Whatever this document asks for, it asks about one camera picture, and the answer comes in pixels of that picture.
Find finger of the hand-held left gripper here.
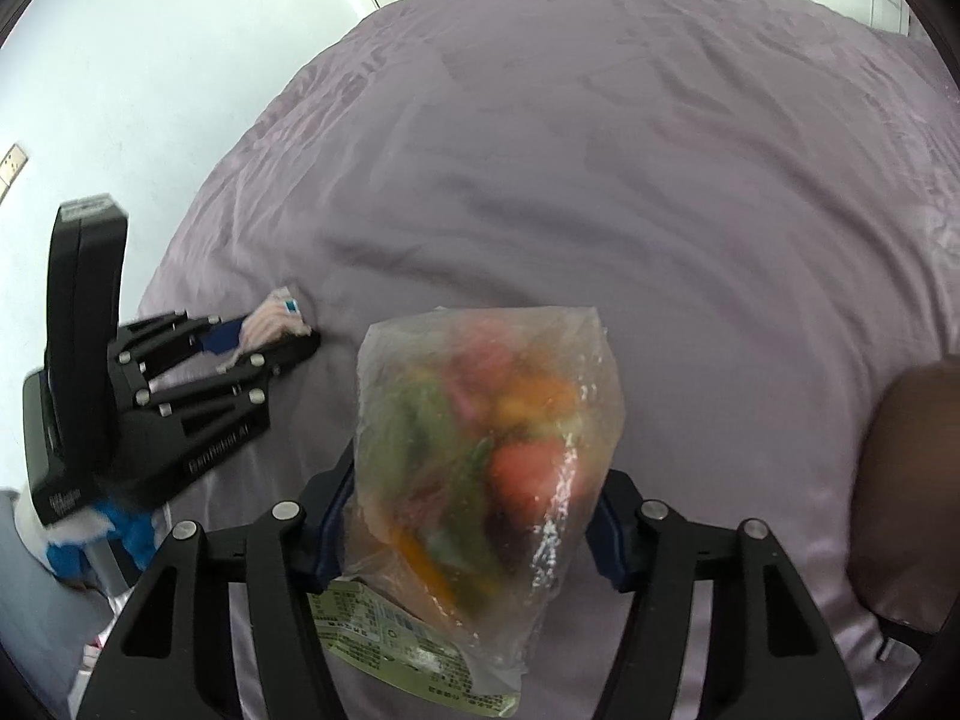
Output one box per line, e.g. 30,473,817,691
109,310,246,385
148,334,323,422

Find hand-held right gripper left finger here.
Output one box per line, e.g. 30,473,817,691
75,457,357,720

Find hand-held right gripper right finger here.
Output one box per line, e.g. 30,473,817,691
585,469,863,720

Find pink striped wafer packet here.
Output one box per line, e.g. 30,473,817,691
217,283,316,374

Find clear bag of colourful candy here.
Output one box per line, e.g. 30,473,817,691
306,305,625,717

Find purple bed sheet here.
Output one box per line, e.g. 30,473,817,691
139,0,960,720

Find white wall switch plate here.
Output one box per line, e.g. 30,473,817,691
0,142,31,203

